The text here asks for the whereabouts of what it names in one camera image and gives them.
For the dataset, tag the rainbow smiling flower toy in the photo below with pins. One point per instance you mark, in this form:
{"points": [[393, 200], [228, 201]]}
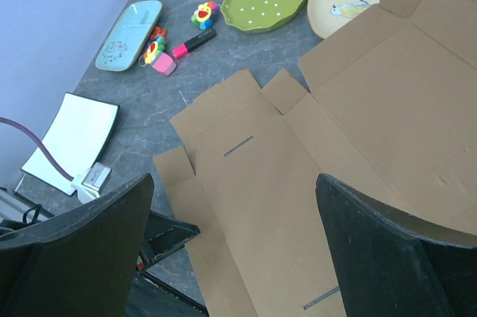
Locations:
{"points": [[205, 15]]}

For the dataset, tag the small flower keychain toy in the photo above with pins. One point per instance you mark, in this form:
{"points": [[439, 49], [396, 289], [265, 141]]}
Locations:
{"points": [[154, 46]]}

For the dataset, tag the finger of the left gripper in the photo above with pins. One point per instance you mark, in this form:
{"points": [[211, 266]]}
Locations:
{"points": [[162, 237]]}

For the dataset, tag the brown cardboard box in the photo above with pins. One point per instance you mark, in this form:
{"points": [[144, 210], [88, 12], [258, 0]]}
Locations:
{"points": [[388, 107]]}

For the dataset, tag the pink eraser block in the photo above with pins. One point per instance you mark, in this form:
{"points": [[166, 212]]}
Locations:
{"points": [[164, 64]]}

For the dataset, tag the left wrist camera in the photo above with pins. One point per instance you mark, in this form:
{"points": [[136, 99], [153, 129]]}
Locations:
{"points": [[88, 186]]}

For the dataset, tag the pink black highlighter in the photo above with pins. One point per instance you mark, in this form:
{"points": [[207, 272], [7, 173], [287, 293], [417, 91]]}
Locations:
{"points": [[194, 43]]}

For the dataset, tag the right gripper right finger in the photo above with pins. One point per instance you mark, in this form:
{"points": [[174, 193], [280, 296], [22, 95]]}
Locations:
{"points": [[391, 263]]}

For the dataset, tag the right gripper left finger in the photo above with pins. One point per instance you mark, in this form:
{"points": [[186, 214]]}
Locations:
{"points": [[79, 263]]}

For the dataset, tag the light teal rectangular tray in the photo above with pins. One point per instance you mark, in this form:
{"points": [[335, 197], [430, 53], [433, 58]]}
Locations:
{"points": [[128, 36]]}

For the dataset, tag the white square plate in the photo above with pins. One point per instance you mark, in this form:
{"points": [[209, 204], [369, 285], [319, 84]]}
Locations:
{"points": [[75, 139]]}

